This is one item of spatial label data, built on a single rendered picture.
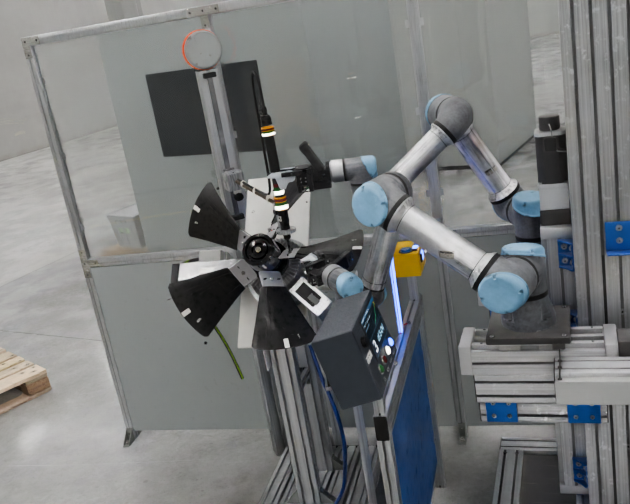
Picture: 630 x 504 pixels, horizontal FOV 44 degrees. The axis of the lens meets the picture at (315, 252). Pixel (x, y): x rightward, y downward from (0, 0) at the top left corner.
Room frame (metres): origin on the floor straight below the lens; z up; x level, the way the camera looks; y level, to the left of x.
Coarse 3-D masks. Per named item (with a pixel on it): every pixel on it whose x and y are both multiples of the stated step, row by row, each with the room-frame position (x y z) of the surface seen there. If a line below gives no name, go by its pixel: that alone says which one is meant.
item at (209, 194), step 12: (204, 192) 2.76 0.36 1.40; (216, 192) 2.73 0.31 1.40; (204, 204) 2.75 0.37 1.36; (216, 204) 2.71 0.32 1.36; (192, 216) 2.78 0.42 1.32; (204, 216) 2.74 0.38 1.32; (216, 216) 2.70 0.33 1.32; (228, 216) 2.67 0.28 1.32; (192, 228) 2.78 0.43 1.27; (204, 228) 2.75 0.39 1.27; (216, 228) 2.71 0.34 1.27; (228, 228) 2.67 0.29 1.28; (216, 240) 2.72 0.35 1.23; (228, 240) 2.68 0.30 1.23
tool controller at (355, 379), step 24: (336, 312) 1.82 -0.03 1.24; (360, 312) 1.75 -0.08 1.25; (336, 336) 1.66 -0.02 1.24; (360, 336) 1.68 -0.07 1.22; (384, 336) 1.83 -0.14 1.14; (336, 360) 1.66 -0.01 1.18; (360, 360) 1.64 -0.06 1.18; (336, 384) 1.66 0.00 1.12; (360, 384) 1.65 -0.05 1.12; (384, 384) 1.68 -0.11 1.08
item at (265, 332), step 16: (272, 288) 2.48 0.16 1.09; (272, 304) 2.43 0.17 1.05; (288, 304) 2.46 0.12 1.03; (256, 320) 2.38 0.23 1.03; (272, 320) 2.39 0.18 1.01; (288, 320) 2.41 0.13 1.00; (304, 320) 2.43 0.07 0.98; (256, 336) 2.34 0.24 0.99; (272, 336) 2.35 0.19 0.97; (288, 336) 2.36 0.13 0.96; (304, 336) 2.37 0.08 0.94
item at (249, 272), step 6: (234, 264) 2.56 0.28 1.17; (240, 264) 2.56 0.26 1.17; (246, 264) 2.57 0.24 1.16; (234, 270) 2.56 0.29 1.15; (240, 270) 2.56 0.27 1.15; (246, 270) 2.57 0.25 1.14; (252, 270) 2.57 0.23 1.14; (240, 276) 2.56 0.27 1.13; (246, 276) 2.57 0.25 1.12; (252, 276) 2.57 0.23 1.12; (240, 282) 2.56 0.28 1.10; (246, 282) 2.57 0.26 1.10
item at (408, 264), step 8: (400, 248) 2.73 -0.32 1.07; (400, 256) 2.66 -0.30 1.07; (408, 256) 2.65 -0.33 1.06; (416, 256) 2.64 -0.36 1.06; (424, 256) 2.77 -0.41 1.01; (400, 264) 2.66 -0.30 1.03; (408, 264) 2.65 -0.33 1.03; (416, 264) 2.64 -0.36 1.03; (424, 264) 2.74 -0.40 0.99; (400, 272) 2.66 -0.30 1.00; (408, 272) 2.65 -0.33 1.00; (416, 272) 2.65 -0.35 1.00
